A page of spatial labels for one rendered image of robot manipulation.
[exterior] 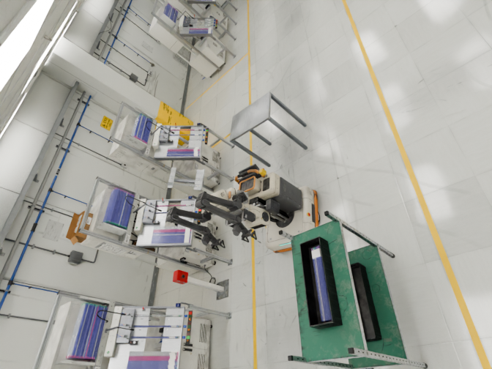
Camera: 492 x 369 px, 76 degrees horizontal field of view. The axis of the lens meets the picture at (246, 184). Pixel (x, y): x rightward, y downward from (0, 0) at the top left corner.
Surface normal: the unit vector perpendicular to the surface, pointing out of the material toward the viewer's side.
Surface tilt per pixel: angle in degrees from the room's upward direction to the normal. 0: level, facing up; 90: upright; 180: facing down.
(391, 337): 0
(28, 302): 90
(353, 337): 0
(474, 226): 0
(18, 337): 90
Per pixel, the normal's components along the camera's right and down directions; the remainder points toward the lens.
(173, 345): 0.04, -0.58
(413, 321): -0.70, -0.41
